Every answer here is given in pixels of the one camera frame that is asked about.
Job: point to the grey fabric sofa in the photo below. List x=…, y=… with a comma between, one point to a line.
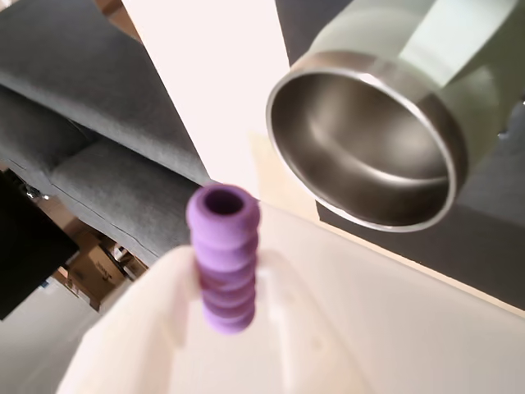
x=102, y=123

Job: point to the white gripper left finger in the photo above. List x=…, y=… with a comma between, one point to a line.
x=139, y=336

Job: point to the pale green steel mug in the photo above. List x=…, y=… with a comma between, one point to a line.
x=369, y=143

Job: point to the purple ribbed pen grip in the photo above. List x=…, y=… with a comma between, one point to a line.
x=225, y=254

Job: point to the brown cardboard box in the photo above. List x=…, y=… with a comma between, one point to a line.
x=96, y=268

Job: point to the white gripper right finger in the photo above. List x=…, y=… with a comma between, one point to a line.
x=389, y=328

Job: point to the black flat panel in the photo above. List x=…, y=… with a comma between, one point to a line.
x=28, y=246

